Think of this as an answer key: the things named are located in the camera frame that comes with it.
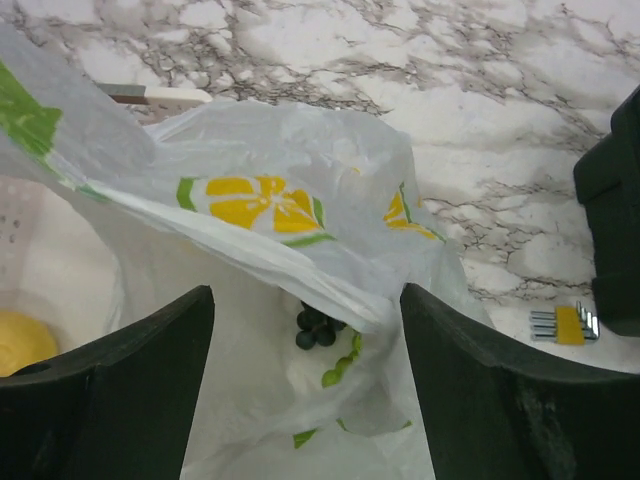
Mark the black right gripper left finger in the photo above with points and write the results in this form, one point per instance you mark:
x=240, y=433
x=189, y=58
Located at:
x=120, y=407

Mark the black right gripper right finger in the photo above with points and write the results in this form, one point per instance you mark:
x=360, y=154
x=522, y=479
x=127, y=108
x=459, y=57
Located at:
x=495, y=408

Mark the dark fake grapes green leaf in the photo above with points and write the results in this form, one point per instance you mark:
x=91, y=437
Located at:
x=318, y=329

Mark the white plastic bag lemon print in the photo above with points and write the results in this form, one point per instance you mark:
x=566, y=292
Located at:
x=299, y=204

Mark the yellow fake pear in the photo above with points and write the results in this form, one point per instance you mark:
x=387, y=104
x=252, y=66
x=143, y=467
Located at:
x=25, y=342

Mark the hex key set yellow holder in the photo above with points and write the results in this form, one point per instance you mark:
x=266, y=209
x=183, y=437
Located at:
x=565, y=325

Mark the white perforated plastic tray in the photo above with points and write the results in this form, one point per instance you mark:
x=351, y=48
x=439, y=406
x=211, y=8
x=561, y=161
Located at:
x=87, y=247

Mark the black toolbox clear lids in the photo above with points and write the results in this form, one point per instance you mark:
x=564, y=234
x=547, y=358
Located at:
x=606, y=180

